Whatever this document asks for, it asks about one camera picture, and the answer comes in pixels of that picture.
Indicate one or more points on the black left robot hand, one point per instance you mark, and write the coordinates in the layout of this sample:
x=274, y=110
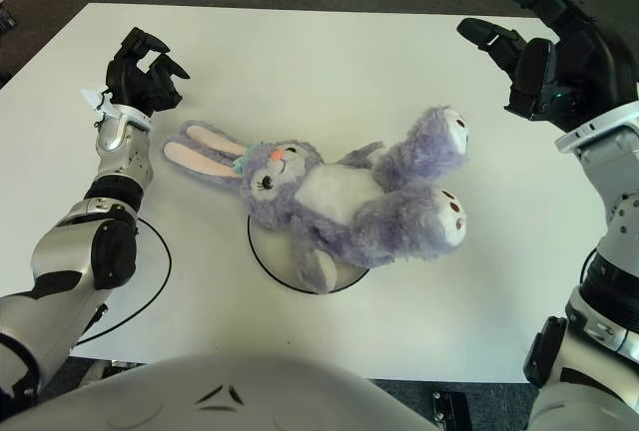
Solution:
x=135, y=89

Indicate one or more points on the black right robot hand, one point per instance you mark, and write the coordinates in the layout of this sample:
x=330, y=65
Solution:
x=599, y=67

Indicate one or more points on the purple plush bunny doll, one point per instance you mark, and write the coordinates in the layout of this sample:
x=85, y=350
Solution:
x=339, y=186

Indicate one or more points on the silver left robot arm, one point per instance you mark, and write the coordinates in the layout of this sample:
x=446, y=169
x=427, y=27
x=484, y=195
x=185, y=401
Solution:
x=70, y=251

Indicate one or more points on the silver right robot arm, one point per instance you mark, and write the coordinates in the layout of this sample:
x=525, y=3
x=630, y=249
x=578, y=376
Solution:
x=614, y=161

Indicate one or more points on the white plate with black rim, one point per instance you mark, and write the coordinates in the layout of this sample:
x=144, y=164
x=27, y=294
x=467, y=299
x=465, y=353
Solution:
x=272, y=251

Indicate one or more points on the grey robot torso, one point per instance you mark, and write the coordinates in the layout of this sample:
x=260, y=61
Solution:
x=224, y=391

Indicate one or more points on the black metal bracket on floor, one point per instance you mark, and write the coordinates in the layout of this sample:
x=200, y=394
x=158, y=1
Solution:
x=451, y=411

